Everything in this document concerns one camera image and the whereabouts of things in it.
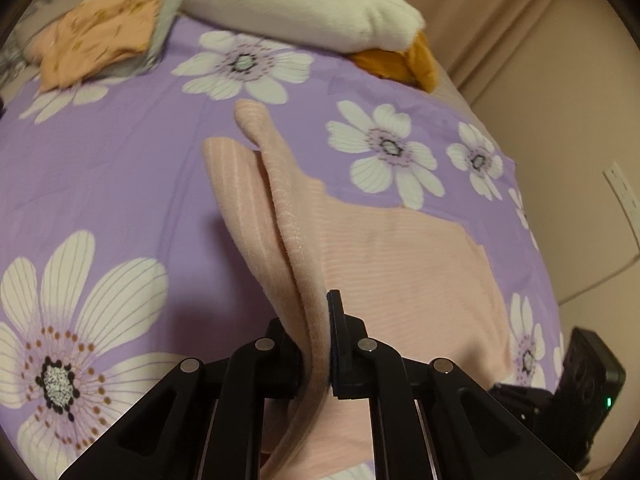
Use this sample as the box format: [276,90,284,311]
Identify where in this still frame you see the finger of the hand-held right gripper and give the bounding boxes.
[492,381,556,428]

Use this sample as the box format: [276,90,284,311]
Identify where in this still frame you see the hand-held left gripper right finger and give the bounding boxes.
[326,289,573,480]

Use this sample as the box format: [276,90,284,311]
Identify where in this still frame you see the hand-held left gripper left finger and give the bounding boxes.
[59,317,306,480]

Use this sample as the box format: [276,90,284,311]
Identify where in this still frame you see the pink striped shirt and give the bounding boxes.
[201,99,513,480]

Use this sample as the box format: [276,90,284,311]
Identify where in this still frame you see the purple floral bedsheet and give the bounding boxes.
[0,12,566,480]

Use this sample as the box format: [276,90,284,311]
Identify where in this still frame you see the white goose plush toy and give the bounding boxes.
[179,0,441,93]

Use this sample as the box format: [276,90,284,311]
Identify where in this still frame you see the pink curtain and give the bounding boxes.
[370,0,616,121]

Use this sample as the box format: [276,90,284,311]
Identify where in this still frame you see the orange patterned folded garment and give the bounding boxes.
[30,0,166,93]

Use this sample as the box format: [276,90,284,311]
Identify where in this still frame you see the thin white cable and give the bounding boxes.
[557,255,636,306]

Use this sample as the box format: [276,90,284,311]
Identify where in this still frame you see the white wall socket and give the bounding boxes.
[602,161,633,233]

